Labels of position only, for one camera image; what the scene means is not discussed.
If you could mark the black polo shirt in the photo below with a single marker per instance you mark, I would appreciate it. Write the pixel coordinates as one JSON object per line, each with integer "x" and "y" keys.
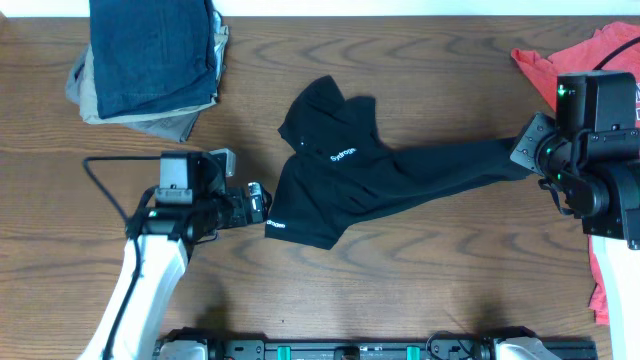
{"x": 342, "y": 173}

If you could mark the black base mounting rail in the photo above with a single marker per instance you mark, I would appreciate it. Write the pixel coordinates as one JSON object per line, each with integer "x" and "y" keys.
{"x": 510, "y": 343}

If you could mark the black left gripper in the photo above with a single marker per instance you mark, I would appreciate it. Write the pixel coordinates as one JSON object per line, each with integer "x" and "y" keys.
{"x": 241, "y": 215}

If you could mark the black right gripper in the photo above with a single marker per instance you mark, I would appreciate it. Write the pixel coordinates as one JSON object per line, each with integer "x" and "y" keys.
{"x": 536, "y": 128}

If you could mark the red printed t-shirt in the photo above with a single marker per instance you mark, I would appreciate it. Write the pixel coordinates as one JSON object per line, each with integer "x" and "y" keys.
{"x": 542, "y": 73}

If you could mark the folded light blue garment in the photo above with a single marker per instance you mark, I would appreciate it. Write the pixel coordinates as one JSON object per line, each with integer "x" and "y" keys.
{"x": 219, "y": 40}

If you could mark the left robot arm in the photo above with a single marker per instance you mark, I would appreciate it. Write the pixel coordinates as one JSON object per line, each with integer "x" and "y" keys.
{"x": 189, "y": 206}

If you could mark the folded navy blue garment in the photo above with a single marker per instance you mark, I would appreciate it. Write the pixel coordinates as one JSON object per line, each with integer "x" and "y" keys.
{"x": 152, "y": 56}

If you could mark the folded grey garment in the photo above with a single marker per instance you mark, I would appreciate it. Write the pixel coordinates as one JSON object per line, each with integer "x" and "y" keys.
{"x": 177, "y": 131}

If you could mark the folded beige garment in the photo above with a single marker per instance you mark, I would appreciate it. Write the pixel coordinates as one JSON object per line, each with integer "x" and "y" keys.
{"x": 88, "y": 102}

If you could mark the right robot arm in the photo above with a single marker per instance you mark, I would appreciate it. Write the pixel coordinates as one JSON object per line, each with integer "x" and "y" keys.
{"x": 589, "y": 152}

